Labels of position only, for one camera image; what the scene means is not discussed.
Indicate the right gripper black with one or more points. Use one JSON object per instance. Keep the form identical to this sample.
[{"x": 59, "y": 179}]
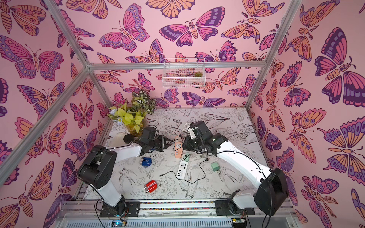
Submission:
[{"x": 187, "y": 142}]

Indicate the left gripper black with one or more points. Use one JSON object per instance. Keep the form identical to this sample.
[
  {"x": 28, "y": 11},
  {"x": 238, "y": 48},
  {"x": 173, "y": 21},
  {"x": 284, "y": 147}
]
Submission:
[{"x": 164, "y": 140}]

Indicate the orange power strip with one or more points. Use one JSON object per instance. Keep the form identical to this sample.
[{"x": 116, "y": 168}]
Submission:
[{"x": 178, "y": 147}]

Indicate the green charger adapter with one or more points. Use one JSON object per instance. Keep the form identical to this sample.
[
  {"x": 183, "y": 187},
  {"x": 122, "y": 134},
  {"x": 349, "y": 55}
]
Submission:
[
  {"x": 186, "y": 157},
  {"x": 215, "y": 166}
]

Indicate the white power strip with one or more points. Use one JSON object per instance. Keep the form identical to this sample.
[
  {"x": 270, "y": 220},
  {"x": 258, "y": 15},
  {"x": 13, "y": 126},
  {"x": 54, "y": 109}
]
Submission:
[{"x": 182, "y": 169}]

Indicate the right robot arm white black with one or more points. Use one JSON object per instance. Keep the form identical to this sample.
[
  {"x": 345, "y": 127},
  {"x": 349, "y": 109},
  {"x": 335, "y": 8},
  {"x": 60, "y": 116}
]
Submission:
[{"x": 271, "y": 189}]

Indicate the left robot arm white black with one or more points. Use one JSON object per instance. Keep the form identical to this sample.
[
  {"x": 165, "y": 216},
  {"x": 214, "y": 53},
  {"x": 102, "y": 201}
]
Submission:
[{"x": 96, "y": 170}]

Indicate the amber glass vase with plants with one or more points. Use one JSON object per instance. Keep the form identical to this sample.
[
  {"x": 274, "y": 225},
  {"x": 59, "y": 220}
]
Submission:
[{"x": 133, "y": 115}]

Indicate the small green succulent plant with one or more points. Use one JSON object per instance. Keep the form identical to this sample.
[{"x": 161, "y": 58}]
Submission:
[{"x": 198, "y": 74}]

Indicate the white wire wall basket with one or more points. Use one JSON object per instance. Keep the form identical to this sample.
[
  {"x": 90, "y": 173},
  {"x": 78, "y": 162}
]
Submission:
[{"x": 179, "y": 73}]

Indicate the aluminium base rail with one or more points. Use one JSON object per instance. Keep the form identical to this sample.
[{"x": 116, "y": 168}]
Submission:
[{"x": 194, "y": 213}]

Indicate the aluminium cage frame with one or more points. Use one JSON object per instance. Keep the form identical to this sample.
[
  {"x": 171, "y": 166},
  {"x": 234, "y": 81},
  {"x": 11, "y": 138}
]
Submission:
[{"x": 20, "y": 150}]

